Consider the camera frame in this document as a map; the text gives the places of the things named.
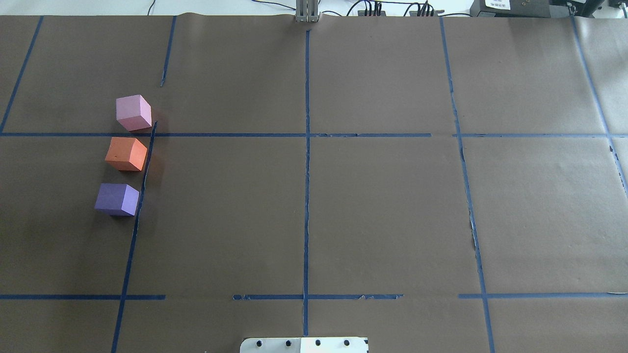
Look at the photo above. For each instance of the purple foam cube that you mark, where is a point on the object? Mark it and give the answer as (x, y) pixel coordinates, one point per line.
(117, 199)

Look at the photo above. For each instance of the black computer box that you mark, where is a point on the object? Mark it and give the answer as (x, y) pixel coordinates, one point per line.
(518, 9)

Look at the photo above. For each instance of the aluminium frame post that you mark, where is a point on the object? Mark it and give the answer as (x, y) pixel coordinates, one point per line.
(307, 11)

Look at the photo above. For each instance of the orange foam cube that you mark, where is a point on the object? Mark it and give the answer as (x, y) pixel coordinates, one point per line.
(126, 154)

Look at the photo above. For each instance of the pink foam cube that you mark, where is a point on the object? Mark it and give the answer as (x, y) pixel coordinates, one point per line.
(133, 113)

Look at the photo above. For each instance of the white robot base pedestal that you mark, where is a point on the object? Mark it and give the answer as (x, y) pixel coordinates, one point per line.
(305, 345)

